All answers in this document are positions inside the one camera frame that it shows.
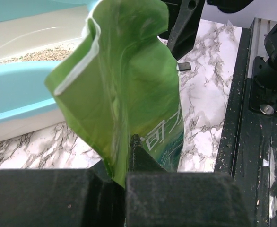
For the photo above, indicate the teal white litter box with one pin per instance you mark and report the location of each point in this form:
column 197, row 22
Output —
column 30, row 26

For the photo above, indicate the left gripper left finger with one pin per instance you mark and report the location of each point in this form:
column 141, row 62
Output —
column 85, row 197

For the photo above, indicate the litter pile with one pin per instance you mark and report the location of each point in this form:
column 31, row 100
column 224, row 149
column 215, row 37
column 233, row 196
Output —
column 49, row 54

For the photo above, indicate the black bag clip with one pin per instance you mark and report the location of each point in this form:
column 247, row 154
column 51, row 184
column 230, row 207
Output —
column 184, row 66

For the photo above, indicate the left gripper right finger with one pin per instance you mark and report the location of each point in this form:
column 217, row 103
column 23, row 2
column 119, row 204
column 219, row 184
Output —
column 157, row 198

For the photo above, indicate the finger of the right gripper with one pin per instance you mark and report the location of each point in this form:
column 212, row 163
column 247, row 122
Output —
column 184, row 18

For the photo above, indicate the green litter bag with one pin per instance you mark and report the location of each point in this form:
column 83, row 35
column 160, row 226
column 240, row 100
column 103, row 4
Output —
column 123, row 81

